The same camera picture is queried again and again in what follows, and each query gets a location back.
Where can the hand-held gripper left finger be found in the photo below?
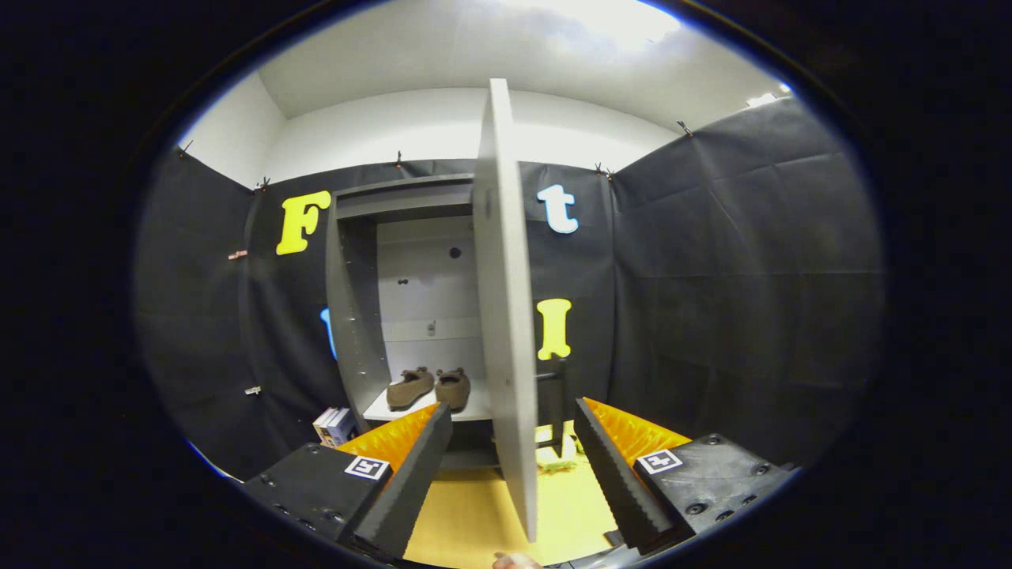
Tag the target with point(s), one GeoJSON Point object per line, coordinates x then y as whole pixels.
{"type": "Point", "coordinates": [415, 482]}

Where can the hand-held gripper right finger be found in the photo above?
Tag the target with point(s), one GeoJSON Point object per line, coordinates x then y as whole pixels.
{"type": "Point", "coordinates": [613, 482]}

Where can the brown fuzzy shoe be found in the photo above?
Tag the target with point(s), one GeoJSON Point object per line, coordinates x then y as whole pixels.
{"type": "Point", "coordinates": [409, 389]}
{"type": "Point", "coordinates": [453, 389]}

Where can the grey shoe cabinet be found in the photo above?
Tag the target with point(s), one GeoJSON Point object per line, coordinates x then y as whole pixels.
{"type": "Point", "coordinates": [352, 316]}

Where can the beige shoe cabinet door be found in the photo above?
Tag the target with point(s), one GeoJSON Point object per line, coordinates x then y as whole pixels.
{"type": "Point", "coordinates": [506, 316]}

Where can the white cabinet shelf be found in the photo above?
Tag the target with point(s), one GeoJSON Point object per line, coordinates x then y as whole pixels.
{"type": "Point", "coordinates": [466, 412]}

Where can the blue cover book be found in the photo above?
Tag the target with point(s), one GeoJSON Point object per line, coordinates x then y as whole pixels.
{"type": "Point", "coordinates": [342, 428]}

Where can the black backdrop cloth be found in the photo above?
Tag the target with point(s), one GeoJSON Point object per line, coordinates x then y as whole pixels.
{"type": "Point", "coordinates": [711, 276]}

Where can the small ceiling light panel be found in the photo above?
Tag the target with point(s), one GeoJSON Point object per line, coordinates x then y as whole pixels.
{"type": "Point", "coordinates": [763, 99]}

